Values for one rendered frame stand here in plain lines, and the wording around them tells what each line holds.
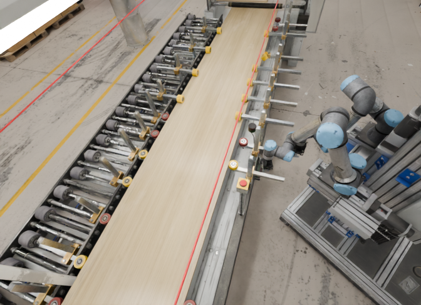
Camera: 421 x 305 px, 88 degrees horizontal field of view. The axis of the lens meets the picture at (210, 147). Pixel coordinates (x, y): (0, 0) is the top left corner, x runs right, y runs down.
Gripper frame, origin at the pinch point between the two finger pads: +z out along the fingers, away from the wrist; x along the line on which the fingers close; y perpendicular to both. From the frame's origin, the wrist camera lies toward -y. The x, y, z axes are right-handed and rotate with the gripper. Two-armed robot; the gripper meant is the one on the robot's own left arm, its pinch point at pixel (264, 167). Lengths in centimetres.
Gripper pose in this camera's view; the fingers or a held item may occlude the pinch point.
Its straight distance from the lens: 176.9
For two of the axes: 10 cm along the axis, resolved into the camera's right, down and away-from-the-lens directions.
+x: 10.0, -0.8, -0.6
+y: 0.3, 8.1, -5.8
